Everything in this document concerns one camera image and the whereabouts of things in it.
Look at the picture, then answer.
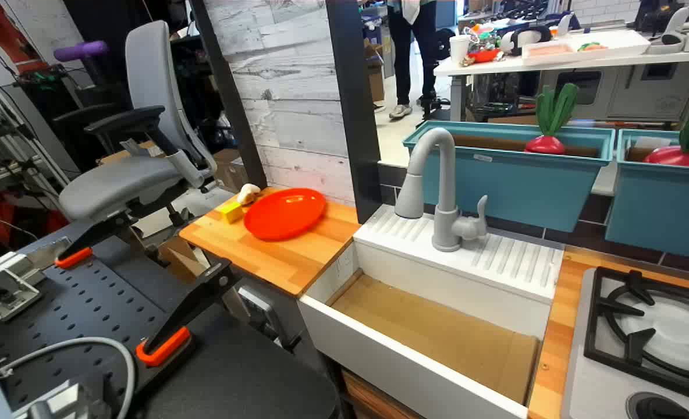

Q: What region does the black stove burner grate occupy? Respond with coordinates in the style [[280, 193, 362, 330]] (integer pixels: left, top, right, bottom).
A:
[[582, 265, 689, 409]]

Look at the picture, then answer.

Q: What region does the brown cardboard sink bottom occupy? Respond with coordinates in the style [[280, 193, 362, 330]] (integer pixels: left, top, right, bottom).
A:
[[328, 273, 543, 406]]

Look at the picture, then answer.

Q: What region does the small black orange clamp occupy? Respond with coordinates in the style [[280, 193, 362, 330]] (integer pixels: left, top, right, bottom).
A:
[[51, 213, 129, 273]]

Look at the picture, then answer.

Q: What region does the wide teal planter box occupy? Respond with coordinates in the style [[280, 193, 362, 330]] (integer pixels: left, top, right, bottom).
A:
[[402, 116, 618, 236]]

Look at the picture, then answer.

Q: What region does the gray tap with curved nozzle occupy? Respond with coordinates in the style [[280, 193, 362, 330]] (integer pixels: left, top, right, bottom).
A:
[[394, 127, 490, 254]]

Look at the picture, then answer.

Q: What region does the white cup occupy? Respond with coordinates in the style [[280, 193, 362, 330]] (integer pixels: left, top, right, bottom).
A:
[[446, 34, 473, 71]]

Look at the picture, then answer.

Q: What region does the yellow toy block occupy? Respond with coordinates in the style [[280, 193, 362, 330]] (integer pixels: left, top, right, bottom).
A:
[[216, 195, 247, 227]]

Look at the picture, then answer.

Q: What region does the black stove knob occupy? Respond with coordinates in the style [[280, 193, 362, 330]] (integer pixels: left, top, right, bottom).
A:
[[625, 392, 689, 419]]

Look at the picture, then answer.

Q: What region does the wooden countertop board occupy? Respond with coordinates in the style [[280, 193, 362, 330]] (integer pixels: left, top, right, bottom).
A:
[[177, 185, 362, 301]]

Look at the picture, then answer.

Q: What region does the white wood print panel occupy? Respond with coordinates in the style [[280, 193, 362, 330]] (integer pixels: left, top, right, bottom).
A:
[[202, 0, 358, 207]]

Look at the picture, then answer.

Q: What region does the cream toy food piece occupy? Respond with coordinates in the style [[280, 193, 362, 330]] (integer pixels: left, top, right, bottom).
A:
[[234, 183, 263, 210]]

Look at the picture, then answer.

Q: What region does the orange plastic plate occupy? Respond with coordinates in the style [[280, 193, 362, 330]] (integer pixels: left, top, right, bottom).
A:
[[242, 186, 331, 244]]

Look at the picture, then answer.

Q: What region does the white toy stove top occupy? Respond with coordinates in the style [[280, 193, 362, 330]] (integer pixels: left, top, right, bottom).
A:
[[560, 265, 689, 419]]

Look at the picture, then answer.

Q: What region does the white toy kitchen sink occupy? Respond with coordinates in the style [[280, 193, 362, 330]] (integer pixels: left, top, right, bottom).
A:
[[296, 202, 567, 419]]

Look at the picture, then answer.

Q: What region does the silver metal bracket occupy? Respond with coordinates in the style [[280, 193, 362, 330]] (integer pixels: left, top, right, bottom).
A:
[[0, 252, 44, 322]]

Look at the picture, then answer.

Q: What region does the black slanted beam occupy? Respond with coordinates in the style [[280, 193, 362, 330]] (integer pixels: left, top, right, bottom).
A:
[[185, 0, 270, 191]]

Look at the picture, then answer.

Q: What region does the red toy radish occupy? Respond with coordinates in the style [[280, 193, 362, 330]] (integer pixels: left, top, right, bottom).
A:
[[642, 103, 689, 171], [523, 81, 582, 157]]

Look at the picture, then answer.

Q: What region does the gray cable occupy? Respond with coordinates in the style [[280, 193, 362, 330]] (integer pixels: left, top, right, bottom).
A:
[[0, 335, 139, 419]]

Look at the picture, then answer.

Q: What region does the large black orange clamp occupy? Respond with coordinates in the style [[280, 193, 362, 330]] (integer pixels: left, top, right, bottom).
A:
[[132, 261, 236, 371]]

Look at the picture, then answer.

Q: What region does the gray metal mount under counter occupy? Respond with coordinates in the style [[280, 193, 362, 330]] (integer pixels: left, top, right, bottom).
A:
[[232, 279, 304, 354]]

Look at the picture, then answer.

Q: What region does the gray office chair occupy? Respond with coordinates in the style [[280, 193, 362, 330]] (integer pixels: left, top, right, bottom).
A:
[[48, 18, 224, 228]]

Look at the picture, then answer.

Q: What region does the black perforated base board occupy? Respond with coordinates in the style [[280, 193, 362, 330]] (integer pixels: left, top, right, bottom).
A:
[[0, 231, 342, 419]]

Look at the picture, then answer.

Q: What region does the white background table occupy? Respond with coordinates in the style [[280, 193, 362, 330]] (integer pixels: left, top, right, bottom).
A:
[[433, 30, 689, 123]]

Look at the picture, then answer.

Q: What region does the red bowl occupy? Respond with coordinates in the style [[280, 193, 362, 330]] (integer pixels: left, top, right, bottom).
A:
[[468, 46, 503, 66]]

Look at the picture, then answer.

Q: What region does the black vertical post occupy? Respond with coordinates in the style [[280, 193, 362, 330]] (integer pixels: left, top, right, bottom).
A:
[[324, 0, 383, 227]]

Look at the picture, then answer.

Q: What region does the purple foam roller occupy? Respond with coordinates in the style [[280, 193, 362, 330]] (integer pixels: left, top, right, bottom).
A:
[[51, 39, 112, 66]]

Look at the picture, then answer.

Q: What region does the person in dark trousers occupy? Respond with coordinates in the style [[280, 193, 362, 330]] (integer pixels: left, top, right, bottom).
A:
[[385, 0, 444, 123]]

